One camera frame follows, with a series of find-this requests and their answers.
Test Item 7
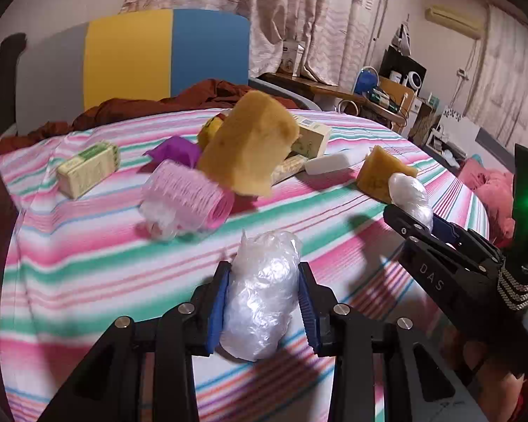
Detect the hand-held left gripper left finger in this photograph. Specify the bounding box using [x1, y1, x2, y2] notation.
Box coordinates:
[39, 261, 232, 422]

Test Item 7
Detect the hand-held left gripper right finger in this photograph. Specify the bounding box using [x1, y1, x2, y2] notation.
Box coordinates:
[298, 261, 489, 422]

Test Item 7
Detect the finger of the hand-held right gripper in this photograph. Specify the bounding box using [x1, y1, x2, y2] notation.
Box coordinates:
[383, 204, 502, 317]
[432, 216, 506, 270]

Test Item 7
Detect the clear plastic bag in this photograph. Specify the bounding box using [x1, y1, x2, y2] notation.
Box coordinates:
[137, 198, 191, 242]
[387, 172, 434, 231]
[219, 229, 303, 361]

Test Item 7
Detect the white soap bar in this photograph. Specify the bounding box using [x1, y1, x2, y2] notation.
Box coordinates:
[304, 152, 369, 177]

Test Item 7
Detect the large yellow sponge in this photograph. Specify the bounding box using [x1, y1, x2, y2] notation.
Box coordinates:
[197, 91, 301, 196]

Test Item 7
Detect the person's right hand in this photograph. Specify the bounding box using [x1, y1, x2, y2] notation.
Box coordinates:
[453, 338, 528, 405]

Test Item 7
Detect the pink quilt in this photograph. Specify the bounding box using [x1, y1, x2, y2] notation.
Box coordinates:
[458, 156, 517, 247]

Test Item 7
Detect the silver beaded black band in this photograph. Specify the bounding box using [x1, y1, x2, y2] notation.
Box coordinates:
[496, 264, 528, 314]

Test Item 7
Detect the small orange sponge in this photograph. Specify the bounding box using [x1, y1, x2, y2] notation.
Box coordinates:
[356, 145, 419, 205]

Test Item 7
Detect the white storage box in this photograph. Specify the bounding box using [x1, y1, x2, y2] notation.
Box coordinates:
[425, 105, 480, 163]

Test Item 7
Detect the pink hair roller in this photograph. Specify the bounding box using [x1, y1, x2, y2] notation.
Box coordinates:
[141, 160, 234, 229]

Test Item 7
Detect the light wooden side table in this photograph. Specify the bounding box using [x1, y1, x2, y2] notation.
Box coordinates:
[376, 77, 416, 115]

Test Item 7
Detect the beige patterned flat box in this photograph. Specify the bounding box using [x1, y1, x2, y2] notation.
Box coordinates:
[270, 154, 309, 183]

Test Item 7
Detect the white round fan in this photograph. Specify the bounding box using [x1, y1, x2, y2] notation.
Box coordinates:
[400, 72, 424, 95]

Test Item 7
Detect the pale window curtain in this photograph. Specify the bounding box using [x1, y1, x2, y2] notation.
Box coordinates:
[464, 4, 528, 154]

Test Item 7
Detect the purple cloth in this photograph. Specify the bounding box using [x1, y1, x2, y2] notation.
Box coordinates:
[143, 136, 203, 170]

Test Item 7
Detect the large cream box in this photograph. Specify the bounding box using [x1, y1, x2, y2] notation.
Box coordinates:
[290, 114, 332, 159]

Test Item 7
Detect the blue chair back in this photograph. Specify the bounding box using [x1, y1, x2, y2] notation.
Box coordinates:
[354, 66, 381, 95]

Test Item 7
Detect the yellow knitted toy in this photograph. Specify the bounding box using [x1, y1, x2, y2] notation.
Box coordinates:
[197, 114, 227, 150]

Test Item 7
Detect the black shelf unit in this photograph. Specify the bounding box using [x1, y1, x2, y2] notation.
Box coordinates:
[378, 46, 427, 93]

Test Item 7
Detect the small green and cream box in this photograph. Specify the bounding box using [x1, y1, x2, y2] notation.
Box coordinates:
[56, 141, 121, 199]

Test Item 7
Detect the wooden desk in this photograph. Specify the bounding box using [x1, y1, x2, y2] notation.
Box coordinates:
[259, 72, 412, 133]

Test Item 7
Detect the white clothes iron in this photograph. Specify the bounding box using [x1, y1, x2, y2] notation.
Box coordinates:
[391, 15, 416, 56]

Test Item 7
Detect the dark red blanket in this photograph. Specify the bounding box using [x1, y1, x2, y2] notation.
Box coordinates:
[0, 79, 300, 156]

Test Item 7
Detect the white metal pole stand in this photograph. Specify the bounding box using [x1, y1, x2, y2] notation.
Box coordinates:
[370, 0, 416, 71]

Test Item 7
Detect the white box with print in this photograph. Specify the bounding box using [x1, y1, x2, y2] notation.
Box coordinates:
[282, 39, 306, 76]

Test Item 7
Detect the grey yellow blue headboard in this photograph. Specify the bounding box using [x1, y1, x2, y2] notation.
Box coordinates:
[0, 9, 251, 137]

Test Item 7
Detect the pink patterned curtain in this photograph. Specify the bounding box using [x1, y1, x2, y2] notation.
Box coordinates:
[119, 0, 381, 86]

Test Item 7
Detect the grey bed frame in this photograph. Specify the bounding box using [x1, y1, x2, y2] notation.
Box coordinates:
[249, 77, 322, 113]

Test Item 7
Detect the wall air conditioner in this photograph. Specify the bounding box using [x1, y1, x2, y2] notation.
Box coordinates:
[425, 5, 485, 38]

